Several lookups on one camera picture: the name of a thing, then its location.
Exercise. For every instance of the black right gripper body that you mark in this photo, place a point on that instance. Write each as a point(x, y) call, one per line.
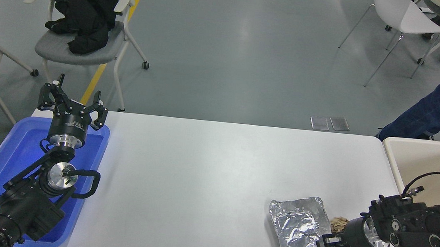
point(353, 236)

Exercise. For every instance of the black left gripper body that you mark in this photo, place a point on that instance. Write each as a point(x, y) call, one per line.
point(68, 123)

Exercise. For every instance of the silver foil plate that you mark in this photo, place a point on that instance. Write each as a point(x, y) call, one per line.
point(298, 234)

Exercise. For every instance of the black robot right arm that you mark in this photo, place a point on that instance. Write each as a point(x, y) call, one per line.
point(418, 228)

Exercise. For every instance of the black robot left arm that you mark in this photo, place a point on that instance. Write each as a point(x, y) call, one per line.
point(23, 209)

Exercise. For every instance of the metal floor plate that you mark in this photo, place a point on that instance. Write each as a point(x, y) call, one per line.
point(319, 122)
point(339, 123)

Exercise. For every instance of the crumpled tan paper ball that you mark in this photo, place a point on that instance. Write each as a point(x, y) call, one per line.
point(338, 224)

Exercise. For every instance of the blue plastic tray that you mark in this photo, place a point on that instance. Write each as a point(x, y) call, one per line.
point(10, 153)

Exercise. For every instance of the black jacket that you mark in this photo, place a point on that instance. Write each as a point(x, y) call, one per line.
point(82, 12)

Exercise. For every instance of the large pale bin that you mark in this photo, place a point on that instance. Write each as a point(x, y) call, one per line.
point(415, 164)

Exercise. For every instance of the white shell chair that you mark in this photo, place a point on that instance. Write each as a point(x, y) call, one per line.
point(401, 12)

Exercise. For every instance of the grey chair with white frame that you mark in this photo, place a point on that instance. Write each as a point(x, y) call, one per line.
point(55, 49)

